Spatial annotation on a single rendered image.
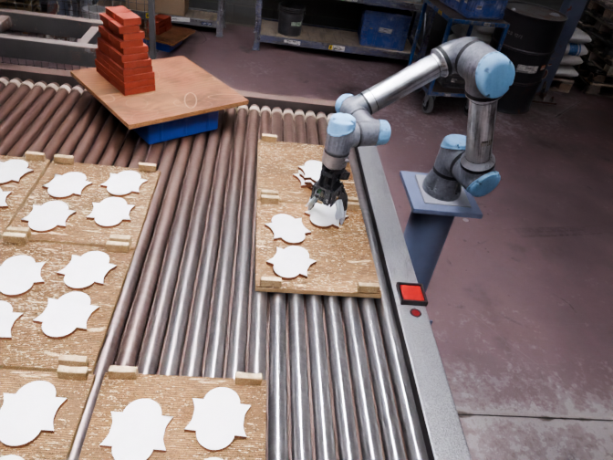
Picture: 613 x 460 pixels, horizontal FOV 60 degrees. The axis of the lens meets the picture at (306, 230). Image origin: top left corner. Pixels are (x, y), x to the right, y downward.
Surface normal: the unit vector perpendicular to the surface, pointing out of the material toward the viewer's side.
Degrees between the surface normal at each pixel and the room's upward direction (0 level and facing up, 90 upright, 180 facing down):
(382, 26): 90
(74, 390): 0
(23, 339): 0
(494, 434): 0
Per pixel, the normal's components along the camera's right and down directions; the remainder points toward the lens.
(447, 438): 0.14, -0.79
